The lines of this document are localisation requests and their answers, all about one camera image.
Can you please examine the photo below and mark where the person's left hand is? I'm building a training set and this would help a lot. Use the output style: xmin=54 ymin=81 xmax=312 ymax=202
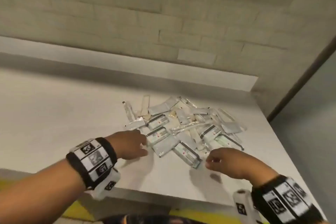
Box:
xmin=106 ymin=129 xmax=149 ymax=160

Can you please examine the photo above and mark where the person's right hand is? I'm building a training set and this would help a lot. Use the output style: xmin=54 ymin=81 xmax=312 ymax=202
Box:
xmin=205 ymin=147 xmax=279 ymax=188

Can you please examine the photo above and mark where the pile of mixed clear packets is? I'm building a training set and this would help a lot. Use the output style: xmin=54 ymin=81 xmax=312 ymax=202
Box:
xmin=122 ymin=94 xmax=249 ymax=169

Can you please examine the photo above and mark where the person's left forearm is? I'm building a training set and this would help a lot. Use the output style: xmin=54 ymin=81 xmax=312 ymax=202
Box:
xmin=0 ymin=159 xmax=89 ymax=224

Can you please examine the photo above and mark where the black left wristband with markers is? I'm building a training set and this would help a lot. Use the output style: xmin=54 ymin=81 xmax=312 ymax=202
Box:
xmin=65 ymin=137 xmax=118 ymax=190

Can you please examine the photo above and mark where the black wristband with markers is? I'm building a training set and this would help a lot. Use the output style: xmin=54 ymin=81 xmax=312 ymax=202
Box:
xmin=251 ymin=174 xmax=327 ymax=224
xmin=65 ymin=137 xmax=118 ymax=190

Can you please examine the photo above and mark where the black right wristband with markers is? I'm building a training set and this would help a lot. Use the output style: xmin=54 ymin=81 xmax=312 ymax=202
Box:
xmin=251 ymin=174 xmax=327 ymax=224

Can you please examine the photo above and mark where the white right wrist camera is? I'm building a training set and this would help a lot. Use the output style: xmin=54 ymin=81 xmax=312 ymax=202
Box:
xmin=233 ymin=189 xmax=259 ymax=224

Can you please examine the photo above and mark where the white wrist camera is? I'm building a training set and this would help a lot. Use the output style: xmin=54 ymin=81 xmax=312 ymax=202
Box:
xmin=90 ymin=168 xmax=121 ymax=201
xmin=233 ymin=189 xmax=259 ymax=224

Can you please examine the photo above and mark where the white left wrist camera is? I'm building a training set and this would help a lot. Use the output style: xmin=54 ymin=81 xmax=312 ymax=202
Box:
xmin=90 ymin=168 xmax=121 ymax=201

